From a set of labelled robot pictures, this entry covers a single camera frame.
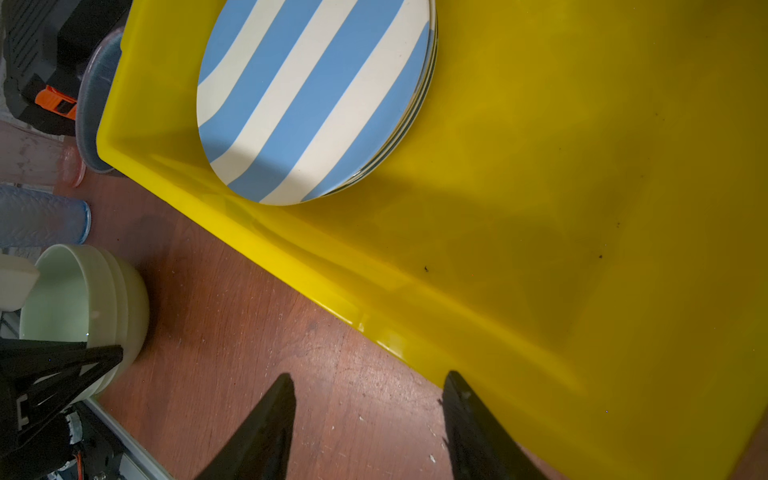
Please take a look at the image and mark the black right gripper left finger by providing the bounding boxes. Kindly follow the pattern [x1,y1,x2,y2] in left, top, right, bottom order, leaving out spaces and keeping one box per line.
[196,373,296,479]

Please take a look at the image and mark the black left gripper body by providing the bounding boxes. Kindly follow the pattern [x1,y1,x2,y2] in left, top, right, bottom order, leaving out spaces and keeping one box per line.
[1,338,123,456]

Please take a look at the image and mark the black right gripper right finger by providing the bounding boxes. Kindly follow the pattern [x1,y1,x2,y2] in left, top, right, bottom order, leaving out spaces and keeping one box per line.
[442,371,545,479]

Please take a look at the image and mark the light green bowl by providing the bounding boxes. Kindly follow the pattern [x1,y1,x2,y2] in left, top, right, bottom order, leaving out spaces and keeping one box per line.
[19,244,150,401]

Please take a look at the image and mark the yellow plastic bin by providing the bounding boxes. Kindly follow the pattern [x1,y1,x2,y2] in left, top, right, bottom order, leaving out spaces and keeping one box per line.
[98,1,767,479]

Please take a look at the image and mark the blue white striped plate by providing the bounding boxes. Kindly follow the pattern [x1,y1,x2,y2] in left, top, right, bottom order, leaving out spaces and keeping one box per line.
[299,11,440,202]

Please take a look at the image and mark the blue translucent cup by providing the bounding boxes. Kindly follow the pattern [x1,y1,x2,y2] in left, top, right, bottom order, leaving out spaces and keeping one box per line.
[1,185,92,248]

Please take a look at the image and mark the pink translucent cup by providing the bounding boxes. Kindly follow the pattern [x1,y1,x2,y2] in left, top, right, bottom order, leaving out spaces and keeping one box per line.
[1,121,86,187]

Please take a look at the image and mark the dark blue ceramic bowl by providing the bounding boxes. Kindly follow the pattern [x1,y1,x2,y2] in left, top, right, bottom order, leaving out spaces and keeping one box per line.
[75,26,124,177]

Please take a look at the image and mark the black plastic tool case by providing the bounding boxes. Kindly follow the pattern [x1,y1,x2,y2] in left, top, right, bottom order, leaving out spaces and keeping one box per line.
[1,0,132,136]

